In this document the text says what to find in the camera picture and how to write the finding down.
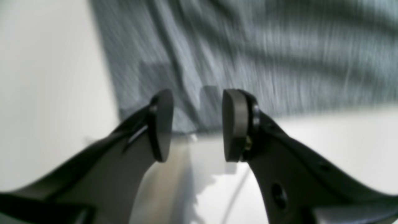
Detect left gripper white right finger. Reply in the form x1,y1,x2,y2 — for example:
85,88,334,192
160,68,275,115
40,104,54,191
222,88,398,224

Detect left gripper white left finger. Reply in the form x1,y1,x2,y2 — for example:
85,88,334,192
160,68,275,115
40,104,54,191
0,89,174,224

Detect grey long-sleeve T-shirt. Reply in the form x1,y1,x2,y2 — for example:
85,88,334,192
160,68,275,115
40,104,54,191
90,0,398,133

